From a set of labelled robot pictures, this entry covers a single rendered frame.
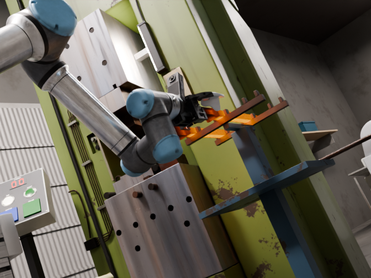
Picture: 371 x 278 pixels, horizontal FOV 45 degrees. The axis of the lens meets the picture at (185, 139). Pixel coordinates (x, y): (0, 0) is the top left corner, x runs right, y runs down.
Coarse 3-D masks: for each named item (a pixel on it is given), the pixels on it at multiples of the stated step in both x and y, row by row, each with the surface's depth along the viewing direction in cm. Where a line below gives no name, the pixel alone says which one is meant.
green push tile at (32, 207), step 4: (36, 200) 194; (24, 204) 193; (28, 204) 193; (32, 204) 193; (36, 204) 192; (24, 208) 192; (28, 208) 191; (32, 208) 191; (36, 208) 190; (40, 208) 190; (24, 212) 190; (28, 212) 190; (32, 212) 189; (36, 212) 189; (24, 216) 189; (28, 216) 189
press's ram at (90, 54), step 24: (96, 24) 209; (120, 24) 226; (72, 48) 213; (96, 48) 207; (120, 48) 210; (144, 48) 242; (72, 72) 211; (96, 72) 206; (120, 72) 201; (144, 72) 224; (96, 96) 204
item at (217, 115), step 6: (204, 108) 138; (210, 108) 141; (210, 114) 139; (216, 114) 141; (222, 114) 146; (246, 114) 162; (210, 120) 142; (234, 120) 156; (240, 120) 159; (246, 120) 162
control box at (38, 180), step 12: (12, 180) 206; (24, 180) 204; (36, 180) 203; (48, 180) 210; (0, 192) 202; (12, 192) 201; (24, 192) 199; (36, 192) 198; (48, 192) 201; (0, 204) 197; (12, 204) 196; (48, 204) 192; (36, 216) 189; (48, 216) 191; (24, 228) 190; (36, 228) 193
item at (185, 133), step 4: (176, 128) 145; (184, 128) 147; (192, 128) 152; (200, 128) 156; (180, 132) 146; (184, 132) 147; (188, 132) 146; (192, 132) 150; (196, 132) 152; (212, 132) 162; (216, 132) 164; (220, 132) 167; (224, 132) 170; (180, 136) 144; (184, 136) 146; (188, 136) 152; (208, 136) 162; (212, 136) 164; (216, 136) 167; (220, 136) 169
